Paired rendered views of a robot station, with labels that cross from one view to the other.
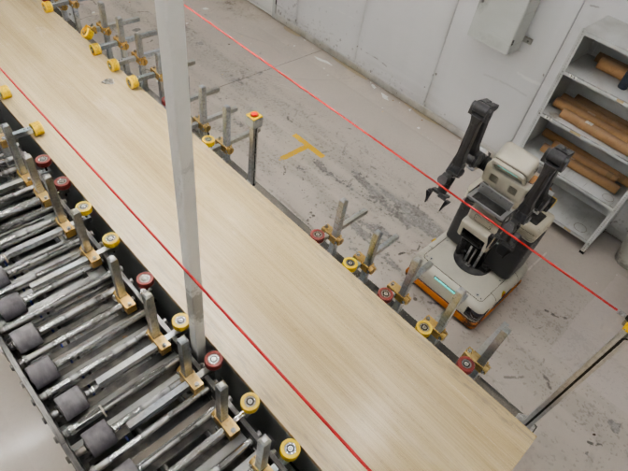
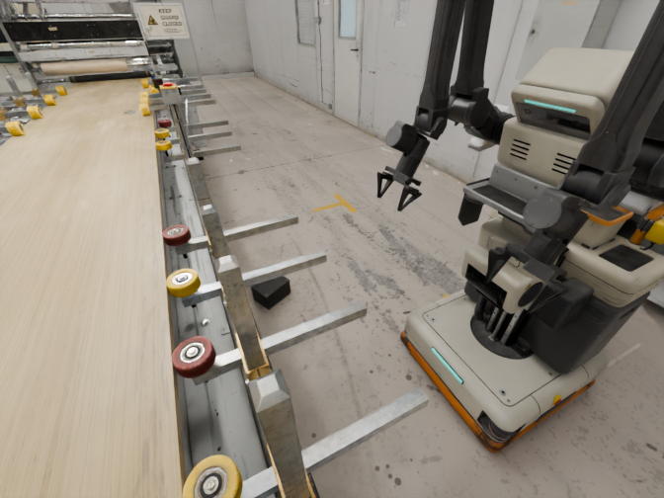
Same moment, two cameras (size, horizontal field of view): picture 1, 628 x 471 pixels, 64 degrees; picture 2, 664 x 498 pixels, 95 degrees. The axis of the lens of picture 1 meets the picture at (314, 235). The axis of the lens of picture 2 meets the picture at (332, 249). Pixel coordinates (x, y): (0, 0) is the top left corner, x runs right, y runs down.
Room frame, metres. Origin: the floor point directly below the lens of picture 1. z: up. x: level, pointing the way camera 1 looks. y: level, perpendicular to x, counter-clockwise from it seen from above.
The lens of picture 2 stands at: (1.34, -0.83, 1.45)
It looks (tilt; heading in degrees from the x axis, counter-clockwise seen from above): 37 degrees down; 26
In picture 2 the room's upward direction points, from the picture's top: 1 degrees counter-clockwise
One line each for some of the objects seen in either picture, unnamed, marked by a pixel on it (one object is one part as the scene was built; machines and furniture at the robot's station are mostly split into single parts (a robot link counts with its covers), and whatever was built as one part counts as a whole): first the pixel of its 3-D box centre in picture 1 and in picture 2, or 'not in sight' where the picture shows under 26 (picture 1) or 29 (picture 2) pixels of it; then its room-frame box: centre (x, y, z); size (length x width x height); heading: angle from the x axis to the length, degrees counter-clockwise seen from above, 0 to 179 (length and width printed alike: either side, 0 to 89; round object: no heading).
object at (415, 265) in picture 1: (405, 288); (251, 348); (1.61, -0.51, 0.90); 0.04 x 0.04 x 0.48; 51
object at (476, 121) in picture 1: (467, 140); (445, 39); (2.25, -0.70, 1.41); 0.11 x 0.06 x 0.43; 52
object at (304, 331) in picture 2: (406, 283); (287, 339); (1.70, -0.53, 0.83); 0.43 x 0.03 x 0.04; 141
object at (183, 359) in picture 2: (383, 299); (199, 366); (1.55, -0.41, 0.85); 0.08 x 0.08 x 0.11
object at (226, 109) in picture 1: (226, 137); not in sight; (2.55, 0.66, 0.90); 0.04 x 0.04 x 0.48; 51
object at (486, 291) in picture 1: (466, 270); (494, 347); (2.47, -1.15, 0.16); 0.67 x 0.64 x 0.25; 141
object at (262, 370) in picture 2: (398, 292); (254, 358); (1.63, -0.49, 0.83); 0.14 x 0.06 x 0.05; 51
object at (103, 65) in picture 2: not in sight; (108, 65); (3.90, 3.24, 1.05); 1.43 x 0.12 x 0.12; 141
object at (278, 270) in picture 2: (372, 254); (259, 276); (1.86, -0.34, 0.83); 0.43 x 0.03 x 0.04; 141
